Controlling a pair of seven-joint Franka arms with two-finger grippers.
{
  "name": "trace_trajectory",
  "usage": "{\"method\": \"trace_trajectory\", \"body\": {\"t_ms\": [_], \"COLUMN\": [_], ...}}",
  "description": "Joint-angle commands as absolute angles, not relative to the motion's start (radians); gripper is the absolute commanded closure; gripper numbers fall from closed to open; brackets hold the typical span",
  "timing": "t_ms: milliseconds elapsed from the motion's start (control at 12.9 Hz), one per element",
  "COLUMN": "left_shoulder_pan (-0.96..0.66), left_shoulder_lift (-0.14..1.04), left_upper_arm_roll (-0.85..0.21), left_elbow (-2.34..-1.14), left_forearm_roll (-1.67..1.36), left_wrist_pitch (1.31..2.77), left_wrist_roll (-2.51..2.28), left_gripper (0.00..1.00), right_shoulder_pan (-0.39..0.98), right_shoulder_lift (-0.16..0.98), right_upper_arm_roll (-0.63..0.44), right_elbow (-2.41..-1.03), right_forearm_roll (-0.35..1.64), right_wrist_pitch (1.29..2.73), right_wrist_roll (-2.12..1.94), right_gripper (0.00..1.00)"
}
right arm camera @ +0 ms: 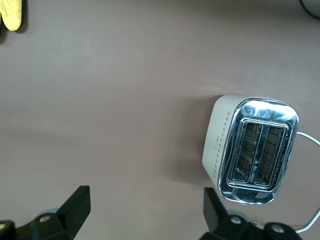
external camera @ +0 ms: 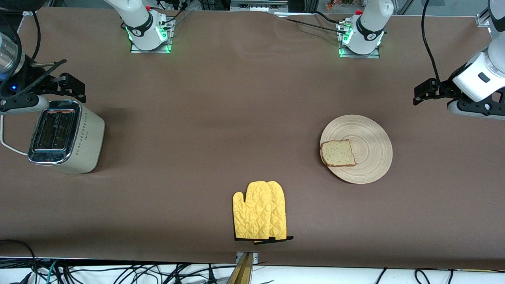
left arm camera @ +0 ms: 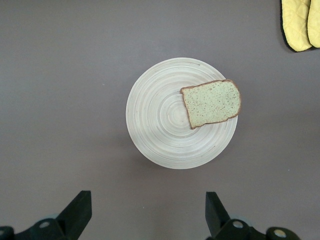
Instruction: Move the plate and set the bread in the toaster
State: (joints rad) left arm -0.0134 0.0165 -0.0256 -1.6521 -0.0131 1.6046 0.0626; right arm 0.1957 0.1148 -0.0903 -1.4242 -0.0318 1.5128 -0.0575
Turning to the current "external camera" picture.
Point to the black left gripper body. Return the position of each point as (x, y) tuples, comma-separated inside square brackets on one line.
[(444, 87)]

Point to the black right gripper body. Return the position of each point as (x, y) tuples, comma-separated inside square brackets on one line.
[(33, 76)]

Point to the round wooden plate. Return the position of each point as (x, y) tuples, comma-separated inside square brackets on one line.
[(371, 150)]

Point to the slice of bread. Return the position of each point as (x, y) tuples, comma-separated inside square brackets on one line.
[(337, 154)]

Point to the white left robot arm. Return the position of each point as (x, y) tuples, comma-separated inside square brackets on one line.
[(371, 23)]

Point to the cream and chrome toaster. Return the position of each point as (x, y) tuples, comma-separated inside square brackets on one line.
[(85, 138)]

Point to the white power strip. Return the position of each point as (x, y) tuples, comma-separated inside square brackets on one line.
[(169, 4)]

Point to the yellow quilted oven mitt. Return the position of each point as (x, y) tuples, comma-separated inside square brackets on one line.
[(280, 213), (252, 213)]

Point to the brass coloured metal bar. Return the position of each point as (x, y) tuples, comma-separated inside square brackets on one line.
[(244, 272)]

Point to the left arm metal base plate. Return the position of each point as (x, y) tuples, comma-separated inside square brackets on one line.
[(359, 56)]

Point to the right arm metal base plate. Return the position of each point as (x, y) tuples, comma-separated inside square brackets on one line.
[(150, 51)]

